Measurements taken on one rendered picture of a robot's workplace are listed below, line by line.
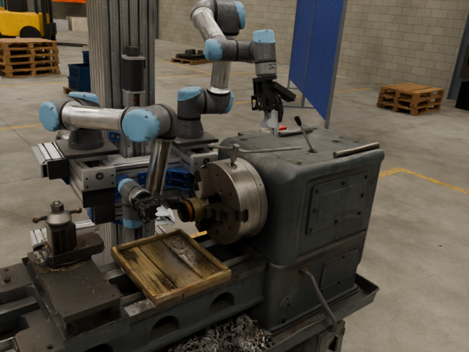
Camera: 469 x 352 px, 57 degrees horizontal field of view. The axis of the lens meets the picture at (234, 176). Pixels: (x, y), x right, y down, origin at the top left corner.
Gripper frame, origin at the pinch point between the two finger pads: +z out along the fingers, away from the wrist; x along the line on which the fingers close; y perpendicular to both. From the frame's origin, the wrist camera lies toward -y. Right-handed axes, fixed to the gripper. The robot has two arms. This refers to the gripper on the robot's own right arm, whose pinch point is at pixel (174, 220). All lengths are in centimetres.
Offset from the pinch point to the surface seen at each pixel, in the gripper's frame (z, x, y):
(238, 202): 10.2, 6.7, -19.3
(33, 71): -922, -98, -172
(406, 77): -524, -79, -1004
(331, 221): 18, -9, -63
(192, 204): -0.9, 3.9, -7.9
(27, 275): -18, -17, 45
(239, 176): 5.1, 13.8, -23.3
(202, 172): -8.7, 11.5, -16.7
